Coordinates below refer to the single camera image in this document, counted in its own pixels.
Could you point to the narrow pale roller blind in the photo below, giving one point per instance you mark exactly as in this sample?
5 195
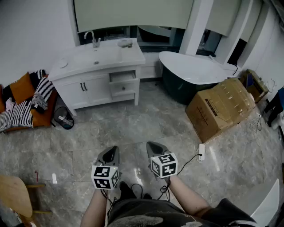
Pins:
222 15

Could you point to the small red item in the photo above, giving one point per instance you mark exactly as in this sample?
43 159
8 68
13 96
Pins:
36 175

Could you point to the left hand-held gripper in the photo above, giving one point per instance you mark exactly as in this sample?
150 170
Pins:
101 175

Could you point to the white vanity cabinet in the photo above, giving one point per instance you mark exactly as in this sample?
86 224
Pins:
97 91

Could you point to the large taped cardboard box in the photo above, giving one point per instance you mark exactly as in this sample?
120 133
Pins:
213 110

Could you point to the black and white striped blanket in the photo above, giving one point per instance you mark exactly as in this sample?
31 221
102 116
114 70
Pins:
15 115

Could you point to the white soap dish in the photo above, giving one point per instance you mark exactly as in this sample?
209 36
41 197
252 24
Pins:
124 42

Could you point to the orange cushion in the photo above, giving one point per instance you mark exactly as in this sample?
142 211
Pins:
22 88

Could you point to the person's left forearm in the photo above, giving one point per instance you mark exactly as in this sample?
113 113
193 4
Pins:
93 208

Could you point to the chrome faucet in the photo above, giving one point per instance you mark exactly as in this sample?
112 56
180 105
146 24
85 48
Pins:
95 43

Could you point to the white and green bathtub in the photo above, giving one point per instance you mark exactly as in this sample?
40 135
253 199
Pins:
188 68

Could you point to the person's black shirt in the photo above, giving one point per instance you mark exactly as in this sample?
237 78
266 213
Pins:
155 210

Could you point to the white panel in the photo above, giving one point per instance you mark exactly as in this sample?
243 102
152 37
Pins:
264 204

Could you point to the pink cloth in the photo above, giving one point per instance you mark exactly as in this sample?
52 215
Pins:
9 104

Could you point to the white power strip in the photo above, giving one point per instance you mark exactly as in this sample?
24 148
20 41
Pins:
201 150

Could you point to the wooden chair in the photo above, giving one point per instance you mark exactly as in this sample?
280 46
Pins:
13 195

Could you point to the person's black shoe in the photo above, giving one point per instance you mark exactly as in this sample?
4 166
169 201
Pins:
127 190
147 196

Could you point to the dark window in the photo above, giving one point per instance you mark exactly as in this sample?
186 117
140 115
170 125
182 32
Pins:
155 36

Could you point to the wide pale roller blind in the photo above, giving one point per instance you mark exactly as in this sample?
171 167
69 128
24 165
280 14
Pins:
133 13

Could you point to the orange sofa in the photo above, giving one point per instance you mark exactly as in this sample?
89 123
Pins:
45 117

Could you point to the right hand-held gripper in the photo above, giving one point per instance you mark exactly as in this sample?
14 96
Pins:
165 165

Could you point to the small printed cardboard box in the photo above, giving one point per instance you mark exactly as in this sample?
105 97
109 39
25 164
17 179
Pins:
255 86

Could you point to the person's right forearm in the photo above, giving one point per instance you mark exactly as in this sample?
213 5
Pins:
188 199

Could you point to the white round dish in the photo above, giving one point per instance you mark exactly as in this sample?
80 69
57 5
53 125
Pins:
63 63

